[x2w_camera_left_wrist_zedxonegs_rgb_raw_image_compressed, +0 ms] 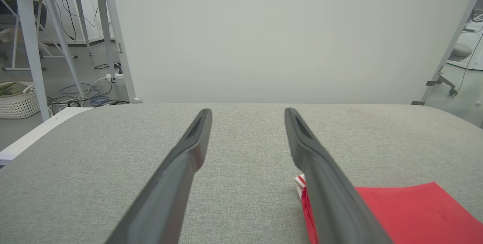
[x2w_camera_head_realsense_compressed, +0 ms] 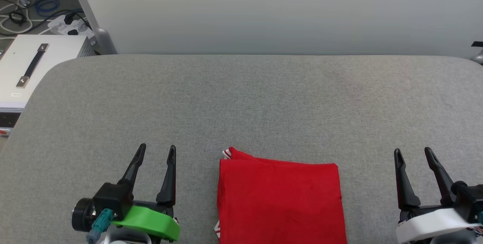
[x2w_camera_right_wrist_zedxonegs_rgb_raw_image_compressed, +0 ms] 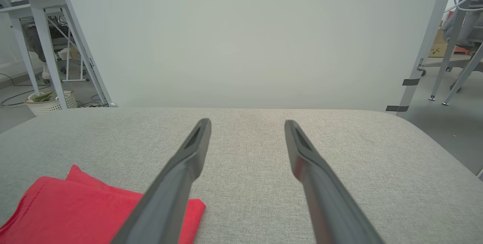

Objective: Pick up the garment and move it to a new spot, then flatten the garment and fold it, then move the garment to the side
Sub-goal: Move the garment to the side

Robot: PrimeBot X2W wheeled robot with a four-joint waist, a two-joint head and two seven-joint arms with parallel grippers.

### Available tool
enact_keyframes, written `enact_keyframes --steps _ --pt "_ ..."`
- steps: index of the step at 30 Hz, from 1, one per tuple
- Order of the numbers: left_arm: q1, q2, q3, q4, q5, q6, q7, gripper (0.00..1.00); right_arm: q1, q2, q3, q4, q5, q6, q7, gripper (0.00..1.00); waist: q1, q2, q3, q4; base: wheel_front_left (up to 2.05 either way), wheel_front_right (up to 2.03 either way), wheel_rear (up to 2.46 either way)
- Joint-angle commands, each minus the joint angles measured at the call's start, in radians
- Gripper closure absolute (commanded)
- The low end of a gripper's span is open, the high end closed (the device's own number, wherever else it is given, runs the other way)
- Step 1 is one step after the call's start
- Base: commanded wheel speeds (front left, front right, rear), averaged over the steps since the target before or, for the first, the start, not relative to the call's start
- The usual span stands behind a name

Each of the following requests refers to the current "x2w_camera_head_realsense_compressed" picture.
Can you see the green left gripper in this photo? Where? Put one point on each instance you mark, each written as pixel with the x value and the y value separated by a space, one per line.
pixel 151 221

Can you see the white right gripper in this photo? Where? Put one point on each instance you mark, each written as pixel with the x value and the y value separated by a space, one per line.
pixel 434 223

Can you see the red and white garment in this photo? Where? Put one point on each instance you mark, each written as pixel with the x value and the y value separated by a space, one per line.
pixel 279 202

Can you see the grey fabric sofa cushion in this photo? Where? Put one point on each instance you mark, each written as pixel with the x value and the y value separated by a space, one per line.
pixel 264 104

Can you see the red round button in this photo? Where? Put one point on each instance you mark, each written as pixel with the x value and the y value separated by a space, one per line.
pixel 3 132

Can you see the white equipment case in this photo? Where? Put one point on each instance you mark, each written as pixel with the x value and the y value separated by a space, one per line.
pixel 56 51

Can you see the white power strip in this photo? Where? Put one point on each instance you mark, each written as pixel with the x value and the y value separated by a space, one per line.
pixel 62 28

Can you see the black power plug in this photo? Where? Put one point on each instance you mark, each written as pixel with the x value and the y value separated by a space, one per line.
pixel 69 18

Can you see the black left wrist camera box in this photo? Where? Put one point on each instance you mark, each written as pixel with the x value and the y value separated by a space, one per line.
pixel 111 198

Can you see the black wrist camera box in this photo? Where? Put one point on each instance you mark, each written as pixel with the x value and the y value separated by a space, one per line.
pixel 469 198
pixel 111 198

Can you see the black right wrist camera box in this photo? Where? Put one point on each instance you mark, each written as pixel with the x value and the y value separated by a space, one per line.
pixel 469 198

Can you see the grey metal frame post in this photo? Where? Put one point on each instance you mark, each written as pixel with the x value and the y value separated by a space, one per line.
pixel 100 40
pixel 478 58

